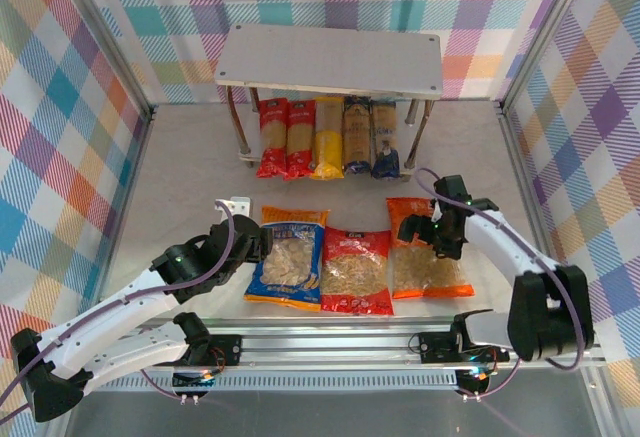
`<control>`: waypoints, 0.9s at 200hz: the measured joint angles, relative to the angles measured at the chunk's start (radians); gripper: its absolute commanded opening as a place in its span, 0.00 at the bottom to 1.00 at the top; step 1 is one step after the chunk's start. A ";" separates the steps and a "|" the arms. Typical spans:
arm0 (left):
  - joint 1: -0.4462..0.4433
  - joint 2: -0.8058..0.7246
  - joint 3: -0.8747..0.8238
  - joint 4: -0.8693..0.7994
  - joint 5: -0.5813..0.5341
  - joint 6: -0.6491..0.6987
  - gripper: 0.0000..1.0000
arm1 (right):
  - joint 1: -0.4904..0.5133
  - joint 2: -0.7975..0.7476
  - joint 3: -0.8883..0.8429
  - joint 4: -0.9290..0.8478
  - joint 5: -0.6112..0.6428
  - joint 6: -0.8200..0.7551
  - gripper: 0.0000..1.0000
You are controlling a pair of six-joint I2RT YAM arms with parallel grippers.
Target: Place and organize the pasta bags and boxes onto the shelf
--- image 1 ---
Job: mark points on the aluminium mounting rail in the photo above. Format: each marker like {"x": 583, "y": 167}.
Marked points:
{"x": 325, "y": 349}

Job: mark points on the spaghetti bag dark blue ends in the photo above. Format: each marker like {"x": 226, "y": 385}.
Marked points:
{"x": 357, "y": 132}

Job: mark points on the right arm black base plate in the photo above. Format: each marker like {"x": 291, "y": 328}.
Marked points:
{"x": 435, "y": 347}

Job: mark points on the red fusilli pasta bag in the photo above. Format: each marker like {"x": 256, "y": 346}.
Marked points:
{"x": 355, "y": 267}

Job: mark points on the red spaghetti bag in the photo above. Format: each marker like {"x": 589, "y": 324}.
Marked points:
{"x": 272, "y": 132}
{"x": 300, "y": 132}

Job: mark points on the yellow spaghetti bag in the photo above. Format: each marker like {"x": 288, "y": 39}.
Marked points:
{"x": 327, "y": 152}

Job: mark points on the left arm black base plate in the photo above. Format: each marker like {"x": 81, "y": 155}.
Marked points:
{"x": 225, "y": 349}

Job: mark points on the blue orange orecchiette pasta bag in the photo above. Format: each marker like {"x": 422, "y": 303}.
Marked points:
{"x": 290, "y": 267}

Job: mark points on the aluminium frame side rail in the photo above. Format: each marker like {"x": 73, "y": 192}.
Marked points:
{"x": 134, "y": 172}
{"x": 523, "y": 172}

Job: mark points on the spaghetti bag large blue print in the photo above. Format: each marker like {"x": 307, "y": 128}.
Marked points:
{"x": 385, "y": 132}

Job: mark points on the two-tier metal shelf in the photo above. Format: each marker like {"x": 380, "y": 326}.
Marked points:
{"x": 330, "y": 57}

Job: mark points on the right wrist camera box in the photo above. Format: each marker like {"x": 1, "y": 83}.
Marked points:
{"x": 451, "y": 191}

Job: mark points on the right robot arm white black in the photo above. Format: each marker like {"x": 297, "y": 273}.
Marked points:
{"x": 510, "y": 247}

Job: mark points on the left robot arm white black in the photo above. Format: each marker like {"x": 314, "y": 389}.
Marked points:
{"x": 115, "y": 317}

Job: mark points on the orange short pasta bag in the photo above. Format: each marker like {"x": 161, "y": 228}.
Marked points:
{"x": 425, "y": 277}

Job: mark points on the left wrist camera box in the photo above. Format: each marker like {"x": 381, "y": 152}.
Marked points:
{"x": 235, "y": 206}

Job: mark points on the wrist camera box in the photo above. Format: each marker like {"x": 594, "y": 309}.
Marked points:
{"x": 235, "y": 206}
{"x": 451, "y": 191}

